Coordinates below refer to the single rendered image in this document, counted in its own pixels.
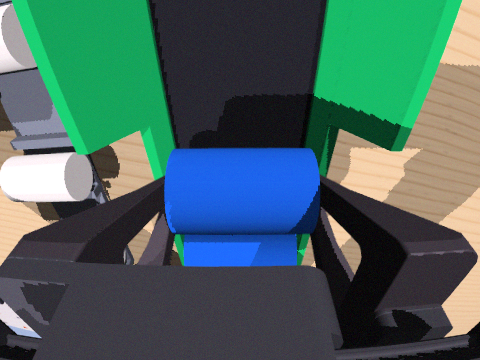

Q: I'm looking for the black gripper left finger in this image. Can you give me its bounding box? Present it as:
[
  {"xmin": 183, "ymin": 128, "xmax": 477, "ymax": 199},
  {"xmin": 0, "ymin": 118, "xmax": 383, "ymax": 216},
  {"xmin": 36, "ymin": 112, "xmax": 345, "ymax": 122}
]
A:
[{"xmin": 7, "ymin": 175, "xmax": 175, "ymax": 266}]

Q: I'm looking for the blue cylinder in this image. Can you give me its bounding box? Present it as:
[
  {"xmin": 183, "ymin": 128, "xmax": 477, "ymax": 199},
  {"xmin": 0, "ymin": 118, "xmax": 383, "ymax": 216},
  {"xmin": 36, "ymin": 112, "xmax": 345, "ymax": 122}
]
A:
[
  {"xmin": 184, "ymin": 235, "xmax": 297, "ymax": 266},
  {"xmin": 164, "ymin": 148, "xmax": 320, "ymax": 235}
]

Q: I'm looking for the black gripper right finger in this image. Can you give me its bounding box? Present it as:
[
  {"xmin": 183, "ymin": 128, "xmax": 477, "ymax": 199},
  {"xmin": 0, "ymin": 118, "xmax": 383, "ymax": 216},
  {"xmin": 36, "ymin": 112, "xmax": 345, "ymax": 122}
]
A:
[{"xmin": 310, "ymin": 174, "xmax": 478, "ymax": 348}]

